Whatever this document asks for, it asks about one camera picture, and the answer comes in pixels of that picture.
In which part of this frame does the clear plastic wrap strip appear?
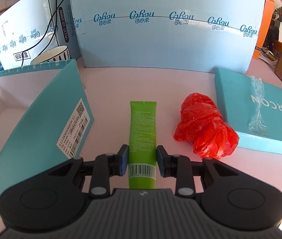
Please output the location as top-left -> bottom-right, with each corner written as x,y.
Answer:
248,76 -> 268,138

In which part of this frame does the red plastic bag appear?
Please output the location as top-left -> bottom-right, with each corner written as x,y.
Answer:
173,93 -> 239,160

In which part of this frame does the green cosmetic tube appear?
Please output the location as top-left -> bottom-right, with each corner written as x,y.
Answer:
128,101 -> 157,189

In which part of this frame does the open teal box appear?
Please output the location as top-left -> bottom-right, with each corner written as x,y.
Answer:
0,59 -> 94,195

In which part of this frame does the striped white ceramic bowl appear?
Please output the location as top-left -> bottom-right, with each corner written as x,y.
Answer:
31,45 -> 71,65

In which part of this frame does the dark narrow box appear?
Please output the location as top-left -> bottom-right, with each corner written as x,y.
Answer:
46,0 -> 81,59

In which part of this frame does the large light blue carton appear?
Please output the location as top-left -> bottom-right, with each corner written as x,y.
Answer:
70,0 -> 265,73

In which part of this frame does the orange box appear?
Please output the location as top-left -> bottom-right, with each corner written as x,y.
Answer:
252,0 -> 275,59

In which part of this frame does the black cable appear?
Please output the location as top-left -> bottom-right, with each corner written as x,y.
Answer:
21,0 -> 64,67

